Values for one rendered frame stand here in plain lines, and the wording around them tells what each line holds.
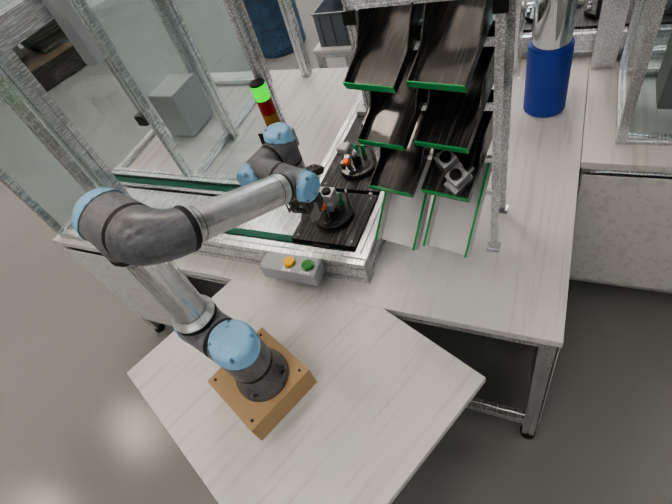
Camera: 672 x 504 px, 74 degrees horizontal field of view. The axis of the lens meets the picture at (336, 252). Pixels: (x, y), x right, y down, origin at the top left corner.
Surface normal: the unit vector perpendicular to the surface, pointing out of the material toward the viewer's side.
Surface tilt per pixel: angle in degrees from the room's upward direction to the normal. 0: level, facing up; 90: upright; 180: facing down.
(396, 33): 25
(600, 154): 0
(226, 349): 9
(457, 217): 45
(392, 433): 0
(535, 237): 0
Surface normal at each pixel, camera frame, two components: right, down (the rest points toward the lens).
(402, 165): -0.43, -0.26
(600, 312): -0.24, -0.62
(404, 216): -0.53, 0.08
